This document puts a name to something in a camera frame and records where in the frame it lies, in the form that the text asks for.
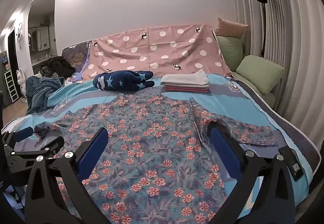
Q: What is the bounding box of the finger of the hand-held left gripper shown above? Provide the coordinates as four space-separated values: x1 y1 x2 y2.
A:
7 130 65 172
1 126 34 154

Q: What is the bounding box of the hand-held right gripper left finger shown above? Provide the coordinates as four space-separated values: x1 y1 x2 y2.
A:
24 127 110 224

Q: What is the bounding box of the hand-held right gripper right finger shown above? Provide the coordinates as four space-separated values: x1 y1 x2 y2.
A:
206 123 296 224

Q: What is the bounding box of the floral shirt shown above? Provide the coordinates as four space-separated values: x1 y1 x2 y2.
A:
33 93 277 224

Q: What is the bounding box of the dark clothes pile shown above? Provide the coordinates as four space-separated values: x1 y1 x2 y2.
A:
40 57 76 78

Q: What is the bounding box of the teal fleece blanket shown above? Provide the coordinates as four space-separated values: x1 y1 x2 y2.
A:
25 76 65 114

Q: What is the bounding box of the white rack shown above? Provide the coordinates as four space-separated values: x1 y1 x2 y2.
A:
2 72 20 103

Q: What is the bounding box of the white cat figurine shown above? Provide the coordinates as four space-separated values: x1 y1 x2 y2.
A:
16 68 27 96

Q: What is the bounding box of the black smartphone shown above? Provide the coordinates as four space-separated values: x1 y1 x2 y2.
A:
278 147 304 182

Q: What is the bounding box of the dark blue mattress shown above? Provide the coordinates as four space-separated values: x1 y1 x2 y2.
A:
229 76 319 176

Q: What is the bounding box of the red folded cloth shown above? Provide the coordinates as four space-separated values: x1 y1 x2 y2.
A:
163 85 209 94

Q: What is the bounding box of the navy star paw pillow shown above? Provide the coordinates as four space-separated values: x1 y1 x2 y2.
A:
92 70 155 91

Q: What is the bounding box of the white folded cloth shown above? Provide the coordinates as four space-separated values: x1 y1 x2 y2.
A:
161 69 210 88

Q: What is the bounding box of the green pillow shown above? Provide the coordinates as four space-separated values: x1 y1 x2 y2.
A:
216 36 245 70
235 55 285 95

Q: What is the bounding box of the pink polka dot sheet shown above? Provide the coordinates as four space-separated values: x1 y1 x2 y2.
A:
82 24 232 81

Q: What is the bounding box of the beige pillow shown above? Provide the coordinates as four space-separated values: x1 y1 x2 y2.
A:
215 18 250 37

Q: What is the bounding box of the grey curtain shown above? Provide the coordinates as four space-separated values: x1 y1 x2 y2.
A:
229 0 324 138

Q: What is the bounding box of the white wall cabinet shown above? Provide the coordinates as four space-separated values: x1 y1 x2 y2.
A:
28 26 50 51

